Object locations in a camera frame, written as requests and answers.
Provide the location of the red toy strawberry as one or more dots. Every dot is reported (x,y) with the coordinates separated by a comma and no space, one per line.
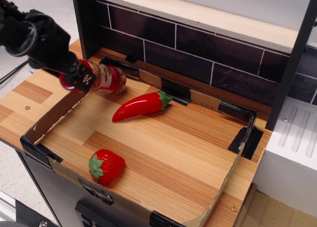
(105,166)

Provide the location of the black frame post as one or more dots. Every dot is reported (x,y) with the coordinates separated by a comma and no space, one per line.
(293,63)

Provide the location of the red-capped spice bottle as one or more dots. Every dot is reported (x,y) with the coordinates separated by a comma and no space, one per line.
(110,79)

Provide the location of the red toy chili pepper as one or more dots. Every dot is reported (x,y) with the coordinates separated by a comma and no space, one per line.
(141,105)

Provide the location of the white dish rack sink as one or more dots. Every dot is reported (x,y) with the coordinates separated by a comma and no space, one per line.
(288,169)

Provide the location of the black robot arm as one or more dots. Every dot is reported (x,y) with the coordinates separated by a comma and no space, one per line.
(12,32)

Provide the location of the taped cardboard fence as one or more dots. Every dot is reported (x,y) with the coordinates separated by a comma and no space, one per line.
(187,166)

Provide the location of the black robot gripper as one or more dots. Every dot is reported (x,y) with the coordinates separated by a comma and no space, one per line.
(47,44)

